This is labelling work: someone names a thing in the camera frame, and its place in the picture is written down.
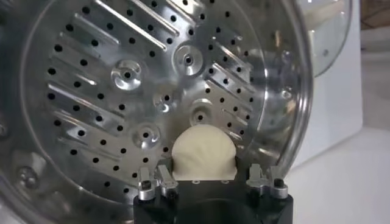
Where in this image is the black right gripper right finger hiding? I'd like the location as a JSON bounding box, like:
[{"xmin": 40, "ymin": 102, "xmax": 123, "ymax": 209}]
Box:
[{"xmin": 236, "ymin": 156, "xmax": 289, "ymax": 200}]

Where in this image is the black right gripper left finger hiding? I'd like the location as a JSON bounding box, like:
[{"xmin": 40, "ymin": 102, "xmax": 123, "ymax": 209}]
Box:
[{"xmin": 136, "ymin": 158, "xmax": 180, "ymax": 201}]

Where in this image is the white steamed baozi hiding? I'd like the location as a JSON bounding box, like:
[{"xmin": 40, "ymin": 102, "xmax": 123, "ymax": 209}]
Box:
[{"xmin": 171, "ymin": 124, "xmax": 238, "ymax": 181}]

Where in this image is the round glass lid beige handle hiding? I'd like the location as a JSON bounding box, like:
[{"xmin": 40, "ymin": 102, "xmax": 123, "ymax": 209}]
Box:
[{"xmin": 297, "ymin": 0, "xmax": 353, "ymax": 77}]

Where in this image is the stainless perforated steamer basket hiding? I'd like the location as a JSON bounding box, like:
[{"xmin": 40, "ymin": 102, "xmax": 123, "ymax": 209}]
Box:
[{"xmin": 0, "ymin": 0, "xmax": 314, "ymax": 224}]

